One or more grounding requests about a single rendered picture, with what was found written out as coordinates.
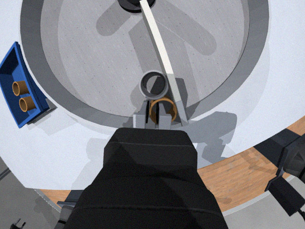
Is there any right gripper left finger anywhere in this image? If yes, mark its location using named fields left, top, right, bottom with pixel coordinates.
left=133, top=99, right=153, bottom=129

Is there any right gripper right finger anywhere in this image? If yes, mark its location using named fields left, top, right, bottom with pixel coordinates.
left=158, top=102, right=173, bottom=129

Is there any bronze bushing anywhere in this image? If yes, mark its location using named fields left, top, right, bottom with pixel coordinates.
left=18, top=96, right=37, bottom=113
left=148, top=97, right=178, bottom=123
left=12, top=80, right=30, bottom=97

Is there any grey turntable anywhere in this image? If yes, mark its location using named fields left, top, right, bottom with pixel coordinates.
left=20, top=0, right=271, bottom=129

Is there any blue crate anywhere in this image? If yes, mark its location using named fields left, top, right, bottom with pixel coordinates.
left=0, top=41, right=51, bottom=129

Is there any white table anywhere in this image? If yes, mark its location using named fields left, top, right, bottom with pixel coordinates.
left=0, top=0, right=305, bottom=191

